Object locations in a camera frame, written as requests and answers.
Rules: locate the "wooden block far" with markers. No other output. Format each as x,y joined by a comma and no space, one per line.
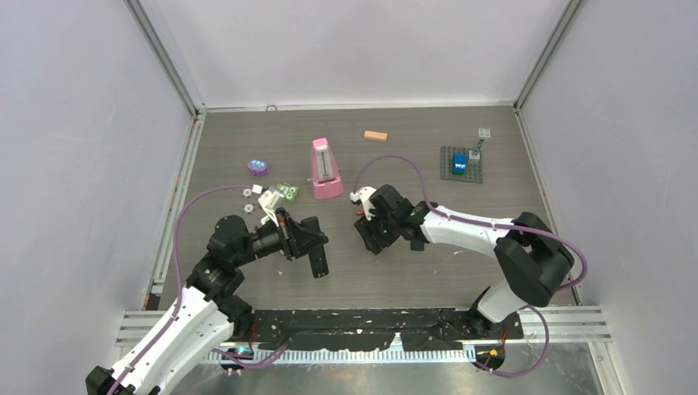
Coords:
375,136

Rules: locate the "green monster toy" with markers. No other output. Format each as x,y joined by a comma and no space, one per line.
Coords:
290,192

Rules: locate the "grey lego baseplate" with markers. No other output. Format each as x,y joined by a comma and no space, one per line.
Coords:
474,173

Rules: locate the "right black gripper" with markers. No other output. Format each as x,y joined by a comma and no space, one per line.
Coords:
367,229

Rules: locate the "blue lego brick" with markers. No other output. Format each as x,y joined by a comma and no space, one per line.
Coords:
459,163

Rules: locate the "grey lego tower piece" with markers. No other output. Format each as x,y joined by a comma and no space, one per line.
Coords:
475,154

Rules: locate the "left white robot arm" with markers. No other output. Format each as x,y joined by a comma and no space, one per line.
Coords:
207,310

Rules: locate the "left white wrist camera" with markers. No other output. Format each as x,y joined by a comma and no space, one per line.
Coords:
267,201

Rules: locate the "purple round toy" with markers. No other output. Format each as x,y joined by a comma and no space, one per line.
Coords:
258,168

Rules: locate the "small round gear toy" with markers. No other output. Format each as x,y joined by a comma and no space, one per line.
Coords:
249,207

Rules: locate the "pink metronome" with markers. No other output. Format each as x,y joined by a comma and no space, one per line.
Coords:
325,178

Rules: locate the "black bar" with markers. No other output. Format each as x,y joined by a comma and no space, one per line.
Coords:
318,262

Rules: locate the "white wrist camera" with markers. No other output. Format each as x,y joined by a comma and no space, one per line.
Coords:
361,198
267,201

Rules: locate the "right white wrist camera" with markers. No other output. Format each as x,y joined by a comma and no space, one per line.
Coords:
361,198

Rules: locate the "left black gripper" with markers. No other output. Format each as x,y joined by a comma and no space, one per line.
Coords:
296,239

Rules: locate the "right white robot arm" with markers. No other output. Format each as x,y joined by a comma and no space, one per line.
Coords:
534,262

